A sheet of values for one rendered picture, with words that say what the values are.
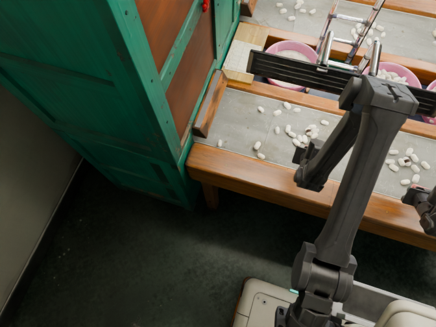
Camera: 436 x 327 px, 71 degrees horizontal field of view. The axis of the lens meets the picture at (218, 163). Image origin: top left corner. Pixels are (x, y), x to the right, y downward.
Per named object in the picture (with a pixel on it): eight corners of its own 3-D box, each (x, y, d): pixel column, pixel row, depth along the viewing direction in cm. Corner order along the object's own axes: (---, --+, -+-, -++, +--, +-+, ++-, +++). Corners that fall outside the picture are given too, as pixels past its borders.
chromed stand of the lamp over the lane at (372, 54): (333, 144, 135) (380, 81, 93) (288, 132, 138) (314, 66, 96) (340, 108, 141) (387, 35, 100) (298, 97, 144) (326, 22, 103)
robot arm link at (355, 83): (353, 89, 57) (411, 104, 57) (354, 69, 60) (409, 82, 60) (289, 187, 95) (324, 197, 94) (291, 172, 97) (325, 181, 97)
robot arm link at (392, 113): (375, 67, 49) (438, 83, 49) (351, 72, 63) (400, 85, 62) (292, 298, 60) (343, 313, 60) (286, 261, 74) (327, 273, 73)
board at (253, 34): (250, 85, 137) (251, 83, 136) (218, 77, 139) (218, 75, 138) (269, 30, 148) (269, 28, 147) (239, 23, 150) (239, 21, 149)
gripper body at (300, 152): (296, 144, 107) (296, 152, 101) (326, 152, 106) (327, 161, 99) (291, 160, 110) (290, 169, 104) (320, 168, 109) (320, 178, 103)
